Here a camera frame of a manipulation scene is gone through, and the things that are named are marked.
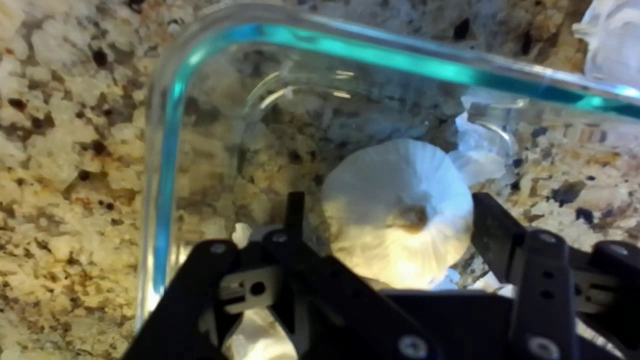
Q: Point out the small white garlic bulb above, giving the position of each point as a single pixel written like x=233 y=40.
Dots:
x=256 y=336

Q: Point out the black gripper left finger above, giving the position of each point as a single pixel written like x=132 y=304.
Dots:
x=321 y=281

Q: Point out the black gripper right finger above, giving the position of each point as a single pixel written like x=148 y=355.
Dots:
x=546 y=292

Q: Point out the rectangular glass container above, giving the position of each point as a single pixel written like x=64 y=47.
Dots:
x=332 y=43

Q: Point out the white garlic skin piece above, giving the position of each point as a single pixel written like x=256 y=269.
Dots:
x=480 y=150

